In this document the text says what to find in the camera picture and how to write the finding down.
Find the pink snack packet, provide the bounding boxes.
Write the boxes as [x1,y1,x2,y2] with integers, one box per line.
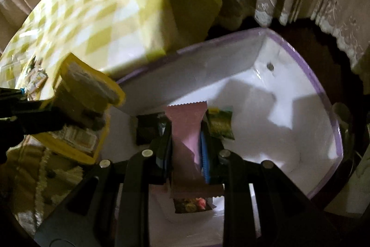
[165,102,223,199]

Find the yellow clear cookie bag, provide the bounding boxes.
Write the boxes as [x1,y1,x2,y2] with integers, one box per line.
[33,53,125,165]

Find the dark colourful packet in bin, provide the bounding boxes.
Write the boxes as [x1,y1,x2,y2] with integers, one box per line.
[173,197,216,214]

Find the black packet in bin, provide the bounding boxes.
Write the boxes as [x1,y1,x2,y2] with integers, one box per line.
[136,112,168,146]

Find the white purple-trimmed storage bin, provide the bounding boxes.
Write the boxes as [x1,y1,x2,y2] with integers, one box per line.
[103,28,343,246]

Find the green gold packet in bin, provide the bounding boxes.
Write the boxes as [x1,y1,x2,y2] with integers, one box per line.
[206,106,234,140]

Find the yellow white checkered tablecloth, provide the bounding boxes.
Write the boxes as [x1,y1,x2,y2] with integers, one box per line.
[1,0,222,99]

